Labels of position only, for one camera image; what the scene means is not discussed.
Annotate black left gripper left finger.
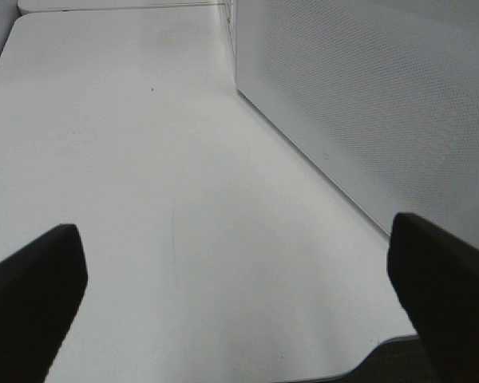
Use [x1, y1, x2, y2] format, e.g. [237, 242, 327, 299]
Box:
[0, 223, 88, 382]

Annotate white microwave door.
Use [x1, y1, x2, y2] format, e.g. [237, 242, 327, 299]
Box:
[233, 1, 479, 249]

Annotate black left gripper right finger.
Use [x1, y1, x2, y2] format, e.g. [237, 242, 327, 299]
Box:
[386, 213, 479, 382]

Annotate white microwave oven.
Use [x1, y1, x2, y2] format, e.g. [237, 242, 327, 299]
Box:
[224, 0, 237, 86]

